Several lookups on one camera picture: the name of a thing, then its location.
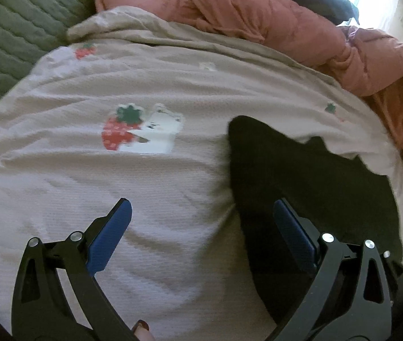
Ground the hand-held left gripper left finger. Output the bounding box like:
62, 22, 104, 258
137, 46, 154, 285
11, 198, 142, 341

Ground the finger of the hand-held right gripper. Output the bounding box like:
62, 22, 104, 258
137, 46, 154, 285
381, 250, 403, 302

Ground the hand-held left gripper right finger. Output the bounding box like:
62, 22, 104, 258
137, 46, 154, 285
267, 199, 393, 341

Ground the black garment with white lettering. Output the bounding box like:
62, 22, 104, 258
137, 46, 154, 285
227, 115, 403, 327

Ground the person's left hand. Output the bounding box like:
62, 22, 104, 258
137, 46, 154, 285
131, 320, 154, 341

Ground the beige strawberry print blanket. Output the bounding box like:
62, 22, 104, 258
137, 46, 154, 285
0, 7, 403, 341

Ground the pink puffy comforter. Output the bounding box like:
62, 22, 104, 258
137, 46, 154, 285
187, 0, 403, 221

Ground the grey quilted bedspread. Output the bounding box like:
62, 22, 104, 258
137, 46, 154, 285
0, 0, 97, 121

